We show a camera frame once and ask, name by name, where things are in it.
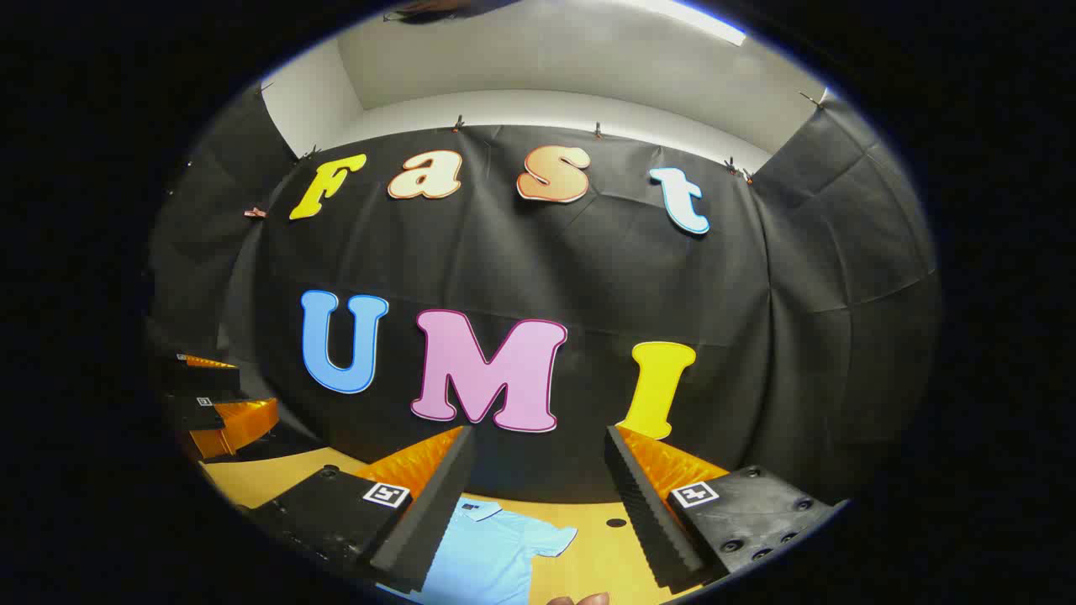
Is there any person's head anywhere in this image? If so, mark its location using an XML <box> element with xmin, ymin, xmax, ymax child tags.
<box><xmin>382</xmin><ymin>0</ymin><xmax>522</xmax><ymax>24</ymax></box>

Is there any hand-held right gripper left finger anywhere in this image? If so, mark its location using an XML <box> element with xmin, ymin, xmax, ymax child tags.
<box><xmin>244</xmin><ymin>424</ymin><xmax>477</xmax><ymax>593</ymax></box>

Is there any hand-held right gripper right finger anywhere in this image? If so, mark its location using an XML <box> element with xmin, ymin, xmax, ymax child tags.
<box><xmin>604</xmin><ymin>423</ymin><xmax>848</xmax><ymax>592</ymax></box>

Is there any light blue T-shirt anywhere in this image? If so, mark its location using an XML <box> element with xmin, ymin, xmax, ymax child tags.
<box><xmin>378</xmin><ymin>497</ymin><xmax>579</xmax><ymax>605</ymax></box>

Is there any black backdrop cloth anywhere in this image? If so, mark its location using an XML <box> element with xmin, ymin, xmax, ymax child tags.
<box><xmin>147</xmin><ymin>84</ymin><xmax>942</xmax><ymax>505</ymax></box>

